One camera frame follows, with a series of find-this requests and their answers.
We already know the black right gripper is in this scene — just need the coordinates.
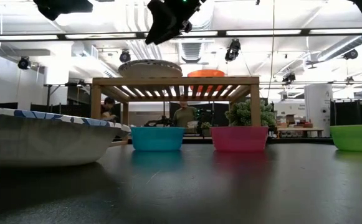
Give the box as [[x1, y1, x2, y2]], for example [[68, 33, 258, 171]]
[[145, 0, 206, 45]]

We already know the blue patterned paper plate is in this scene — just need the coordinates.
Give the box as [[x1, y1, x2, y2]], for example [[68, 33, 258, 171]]
[[0, 106, 131, 167], [120, 64, 183, 78]]

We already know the orange plastic bowl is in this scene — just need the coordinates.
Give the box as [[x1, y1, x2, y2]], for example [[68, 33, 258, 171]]
[[187, 69, 226, 93]]

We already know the teal plastic bowl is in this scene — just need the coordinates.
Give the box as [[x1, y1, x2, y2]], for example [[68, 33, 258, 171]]
[[130, 126, 186, 152]]

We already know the pink plastic bowl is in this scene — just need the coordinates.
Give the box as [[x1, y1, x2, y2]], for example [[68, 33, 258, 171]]
[[210, 125, 269, 153]]

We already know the slatted wooden shelf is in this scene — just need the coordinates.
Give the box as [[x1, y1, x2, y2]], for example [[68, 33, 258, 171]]
[[90, 76, 262, 147]]

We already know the black ceiling spotlight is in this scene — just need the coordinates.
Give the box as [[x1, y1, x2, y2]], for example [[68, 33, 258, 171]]
[[282, 72, 296, 84], [343, 49, 359, 60], [224, 39, 242, 62], [17, 56, 32, 70], [119, 49, 131, 63]]

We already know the standing person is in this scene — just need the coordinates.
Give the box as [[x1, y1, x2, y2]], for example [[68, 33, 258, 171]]
[[172, 100, 198, 128]]

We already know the seated person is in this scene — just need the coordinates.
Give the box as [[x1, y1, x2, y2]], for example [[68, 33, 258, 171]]
[[100, 96, 119, 122]]

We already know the small potted plant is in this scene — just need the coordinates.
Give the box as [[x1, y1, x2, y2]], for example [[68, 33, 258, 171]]
[[200, 121, 213, 137]]

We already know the green artificial succulent plant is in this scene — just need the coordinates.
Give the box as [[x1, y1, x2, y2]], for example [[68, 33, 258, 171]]
[[224, 99, 277, 128]]

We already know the black table mat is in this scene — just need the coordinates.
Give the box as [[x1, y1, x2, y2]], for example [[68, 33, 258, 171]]
[[0, 142, 362, 224]]

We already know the background work table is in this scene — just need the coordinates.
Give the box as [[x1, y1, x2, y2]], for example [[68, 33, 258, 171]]
[[276, 123, 325, 138]]

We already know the white cylindrical column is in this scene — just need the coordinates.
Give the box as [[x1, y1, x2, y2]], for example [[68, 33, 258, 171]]
[[304, 83, 334, 138]]

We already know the black partition screen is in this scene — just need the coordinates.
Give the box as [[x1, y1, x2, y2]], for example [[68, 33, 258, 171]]
[[330, 100, 362, 127]]

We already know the green plastic bowl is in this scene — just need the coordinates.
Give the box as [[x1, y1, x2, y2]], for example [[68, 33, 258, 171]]
[[329, 124, 362, 153]]

